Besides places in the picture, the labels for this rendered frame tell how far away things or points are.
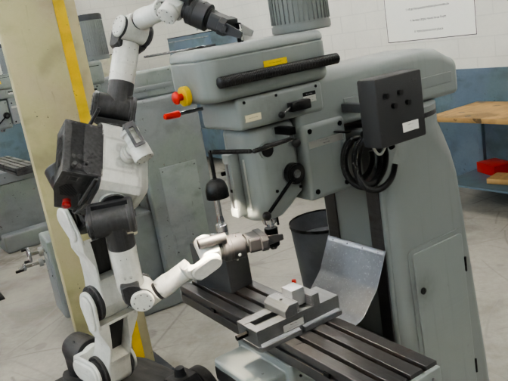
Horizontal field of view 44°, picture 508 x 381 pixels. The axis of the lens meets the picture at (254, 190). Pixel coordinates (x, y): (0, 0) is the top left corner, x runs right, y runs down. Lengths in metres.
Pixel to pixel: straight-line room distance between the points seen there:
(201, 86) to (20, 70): 1.81
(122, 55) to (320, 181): 0.82
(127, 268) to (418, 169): 1.07
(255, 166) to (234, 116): 0.18
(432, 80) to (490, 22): 4.13
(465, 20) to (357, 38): 1.57
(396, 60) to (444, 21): 4.57
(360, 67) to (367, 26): 5.44
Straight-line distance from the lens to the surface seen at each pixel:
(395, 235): 2.28
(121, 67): 2.24
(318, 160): 2.07
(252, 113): 1.91
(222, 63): 1.84
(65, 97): 3.59
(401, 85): 1.95
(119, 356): 2.65
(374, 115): 1.90
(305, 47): 2.02
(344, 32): 7.95
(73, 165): 2.02
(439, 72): 2.49
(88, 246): 2.38
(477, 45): 6.67
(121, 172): 2.06
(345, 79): 2.15
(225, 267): 2.48
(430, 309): 2.46
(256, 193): 1.99
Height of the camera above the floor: 1.92
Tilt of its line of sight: 14 degrees down
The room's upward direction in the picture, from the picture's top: 9 degrees counter-clockwise
